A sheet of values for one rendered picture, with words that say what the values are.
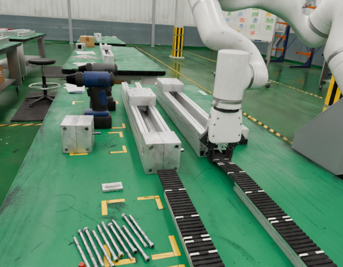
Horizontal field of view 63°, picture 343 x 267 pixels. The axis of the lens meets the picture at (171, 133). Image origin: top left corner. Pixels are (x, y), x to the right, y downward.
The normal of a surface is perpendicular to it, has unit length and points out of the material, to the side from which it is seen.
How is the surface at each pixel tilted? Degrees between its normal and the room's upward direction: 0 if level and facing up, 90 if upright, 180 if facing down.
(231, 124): 90
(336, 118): 90
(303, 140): 90
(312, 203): 0
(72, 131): 90
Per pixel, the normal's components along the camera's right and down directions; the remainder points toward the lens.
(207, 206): 0.06, -0.93
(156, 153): 0.24, 0.37
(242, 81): 0.50, 0.35
